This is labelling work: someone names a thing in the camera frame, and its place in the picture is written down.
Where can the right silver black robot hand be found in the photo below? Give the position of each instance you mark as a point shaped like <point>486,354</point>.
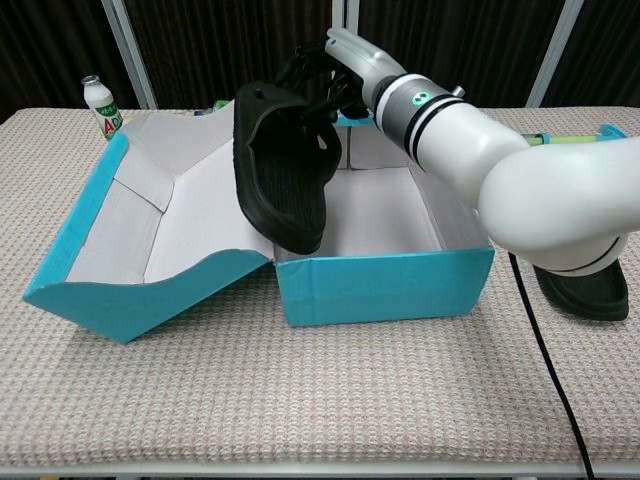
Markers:
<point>357,55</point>

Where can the small white milk drink bottle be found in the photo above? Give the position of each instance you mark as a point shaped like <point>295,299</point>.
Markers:
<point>100,107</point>

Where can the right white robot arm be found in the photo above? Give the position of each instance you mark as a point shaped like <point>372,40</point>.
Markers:
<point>550,190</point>

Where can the dark pleated curtain panel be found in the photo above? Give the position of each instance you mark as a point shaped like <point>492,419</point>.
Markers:
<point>210,40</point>
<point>50,45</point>
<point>605,50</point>
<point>450,35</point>

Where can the black rubber slipper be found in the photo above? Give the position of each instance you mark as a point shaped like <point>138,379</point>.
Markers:
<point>590,300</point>
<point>285,200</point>

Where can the beige woven table cloth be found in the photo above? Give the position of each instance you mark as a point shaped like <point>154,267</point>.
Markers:
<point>300,390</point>

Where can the light blue cardboard shoe box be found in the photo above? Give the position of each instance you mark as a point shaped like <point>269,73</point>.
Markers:
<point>375,285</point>

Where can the green chips can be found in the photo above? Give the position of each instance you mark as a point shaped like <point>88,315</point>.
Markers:
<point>220,105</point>

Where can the grey metal frame post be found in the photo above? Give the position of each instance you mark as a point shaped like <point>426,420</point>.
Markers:
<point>552,55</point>
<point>131,55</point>
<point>345,15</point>

